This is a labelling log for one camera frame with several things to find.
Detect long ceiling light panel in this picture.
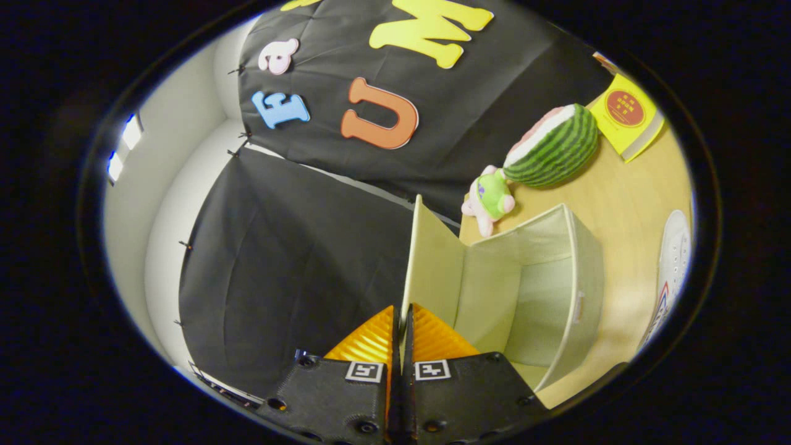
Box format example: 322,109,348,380
106,113,144,183

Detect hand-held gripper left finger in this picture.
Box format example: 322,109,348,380
256,305,396,445

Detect yellow book with red circle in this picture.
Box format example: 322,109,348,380
587,73,666,163

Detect pink and green plush toy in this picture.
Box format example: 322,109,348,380
461,165,516,238

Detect black backdrop cloth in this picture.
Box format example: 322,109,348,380
179,0,612,402

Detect pale green fabric storage box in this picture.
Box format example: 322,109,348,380
400,195,605,393

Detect watermelon slice plush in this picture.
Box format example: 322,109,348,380
503,103,599,189

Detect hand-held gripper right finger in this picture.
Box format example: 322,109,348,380
400,303,551,445

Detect white canvas shoe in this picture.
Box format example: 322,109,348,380
640,210,692,350

